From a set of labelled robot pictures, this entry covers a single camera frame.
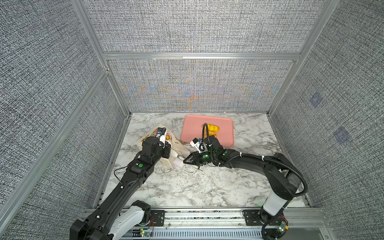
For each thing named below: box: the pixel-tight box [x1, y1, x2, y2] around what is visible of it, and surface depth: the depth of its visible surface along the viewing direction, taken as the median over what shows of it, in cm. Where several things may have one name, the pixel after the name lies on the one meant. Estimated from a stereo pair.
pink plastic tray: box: [181, 114, 234, 147], surface depth 115 cm
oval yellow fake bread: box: [204, 124, 220, 137], surface depth 108 cm
